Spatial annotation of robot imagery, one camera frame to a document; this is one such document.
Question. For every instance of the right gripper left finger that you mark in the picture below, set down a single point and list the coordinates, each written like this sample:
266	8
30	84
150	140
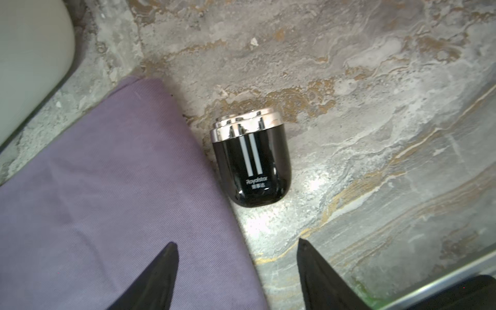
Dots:
154	288

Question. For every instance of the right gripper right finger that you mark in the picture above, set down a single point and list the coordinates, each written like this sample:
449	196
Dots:
322	287

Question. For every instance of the purple towel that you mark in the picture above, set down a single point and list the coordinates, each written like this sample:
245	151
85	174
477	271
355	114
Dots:
87	215

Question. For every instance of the black electric shaver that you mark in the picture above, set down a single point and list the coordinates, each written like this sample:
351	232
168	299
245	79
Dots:
252	154

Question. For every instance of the white and black suitcase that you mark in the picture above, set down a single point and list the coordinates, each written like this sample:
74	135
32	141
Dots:
37	51

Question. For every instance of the aluminium front rail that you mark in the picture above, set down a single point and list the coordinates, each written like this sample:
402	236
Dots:
475	264

